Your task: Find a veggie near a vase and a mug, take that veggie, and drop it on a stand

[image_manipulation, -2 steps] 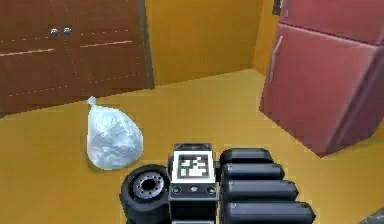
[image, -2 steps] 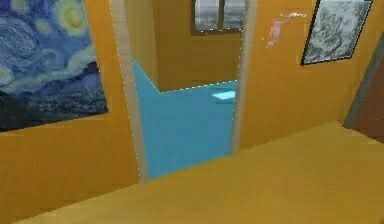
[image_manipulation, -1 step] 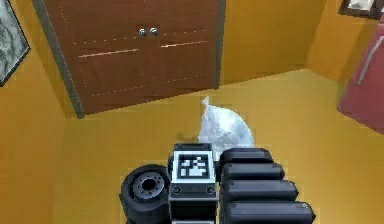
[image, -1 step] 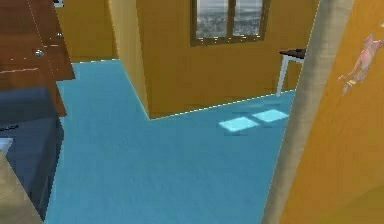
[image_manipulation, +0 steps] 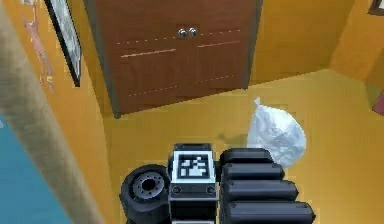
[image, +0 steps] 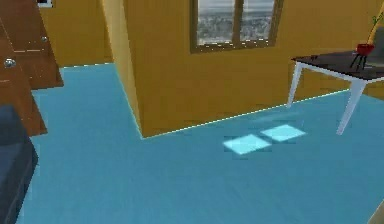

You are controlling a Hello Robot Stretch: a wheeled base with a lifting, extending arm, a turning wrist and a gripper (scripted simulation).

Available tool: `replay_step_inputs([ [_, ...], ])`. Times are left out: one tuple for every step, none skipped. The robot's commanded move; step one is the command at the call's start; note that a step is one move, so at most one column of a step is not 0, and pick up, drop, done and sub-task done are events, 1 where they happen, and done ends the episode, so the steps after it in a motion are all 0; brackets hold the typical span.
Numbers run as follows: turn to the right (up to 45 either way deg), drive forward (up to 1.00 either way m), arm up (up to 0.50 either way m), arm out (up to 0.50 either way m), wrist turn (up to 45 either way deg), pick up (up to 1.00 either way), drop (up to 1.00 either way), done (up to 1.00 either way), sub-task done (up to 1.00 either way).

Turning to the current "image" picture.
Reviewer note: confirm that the red bowl on black stand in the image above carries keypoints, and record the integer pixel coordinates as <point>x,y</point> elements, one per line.
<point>364,50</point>

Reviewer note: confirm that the brown framed window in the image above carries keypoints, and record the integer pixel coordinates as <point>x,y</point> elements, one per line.
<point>236,23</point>

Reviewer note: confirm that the dark table with white legs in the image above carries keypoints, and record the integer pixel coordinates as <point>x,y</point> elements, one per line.
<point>336,63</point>

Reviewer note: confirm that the silver round door knob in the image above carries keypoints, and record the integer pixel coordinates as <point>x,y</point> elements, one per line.
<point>44,39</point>
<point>9,62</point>

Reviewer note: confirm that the brown wooden door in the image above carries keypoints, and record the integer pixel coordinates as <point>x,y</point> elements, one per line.
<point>16,90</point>
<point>33,43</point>

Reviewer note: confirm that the dark blue sofa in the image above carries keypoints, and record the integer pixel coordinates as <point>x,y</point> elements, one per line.
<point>13,160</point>

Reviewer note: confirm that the grey laptop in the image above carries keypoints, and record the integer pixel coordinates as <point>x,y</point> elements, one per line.
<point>378,46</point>

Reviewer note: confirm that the green house plant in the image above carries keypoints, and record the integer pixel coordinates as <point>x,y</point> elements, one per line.
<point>377,20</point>

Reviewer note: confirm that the white framed wall picture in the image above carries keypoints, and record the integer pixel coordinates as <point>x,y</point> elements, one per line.
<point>45,3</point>

